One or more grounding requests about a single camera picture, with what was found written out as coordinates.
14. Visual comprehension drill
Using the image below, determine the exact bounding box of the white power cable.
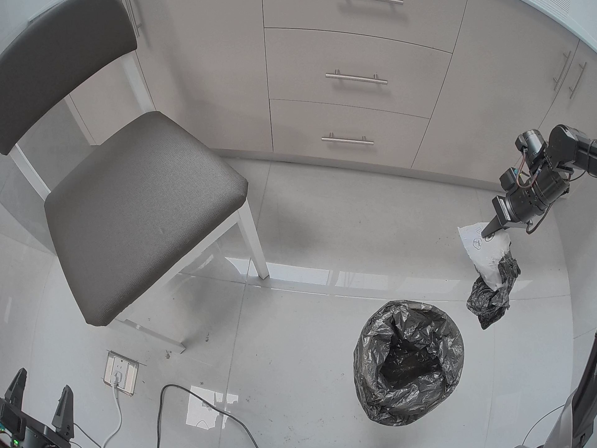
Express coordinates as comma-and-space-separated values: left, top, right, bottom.
104, 371, 124, 448

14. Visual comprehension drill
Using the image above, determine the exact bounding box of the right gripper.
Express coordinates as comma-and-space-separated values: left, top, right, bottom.
482, 168, 571, 240

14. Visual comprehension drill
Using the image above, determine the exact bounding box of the black plastic bag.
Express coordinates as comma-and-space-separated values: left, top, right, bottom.
353, 299, 465, 427

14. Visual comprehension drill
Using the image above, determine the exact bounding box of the crumpled black plastic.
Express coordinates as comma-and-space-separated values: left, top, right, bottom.
466, 256, 521, 330

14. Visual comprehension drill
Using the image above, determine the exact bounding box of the white printed plastic wrapper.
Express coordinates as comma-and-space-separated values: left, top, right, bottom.
458, 221, 513, 293

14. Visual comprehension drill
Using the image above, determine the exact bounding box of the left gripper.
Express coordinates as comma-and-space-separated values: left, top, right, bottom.
0, 367, 76, 448

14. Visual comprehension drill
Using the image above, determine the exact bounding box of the beige cabinet with drawers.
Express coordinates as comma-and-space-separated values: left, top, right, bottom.
65, 0, 597, 199

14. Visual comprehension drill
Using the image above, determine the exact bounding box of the black cable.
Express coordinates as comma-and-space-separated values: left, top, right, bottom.
522, 404, 567, 448
525, 203, 554, 235
159, 383, 260, 448

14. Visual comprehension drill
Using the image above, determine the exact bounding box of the grey chair with white legs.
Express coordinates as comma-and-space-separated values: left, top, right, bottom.
0, 0, 269, 355

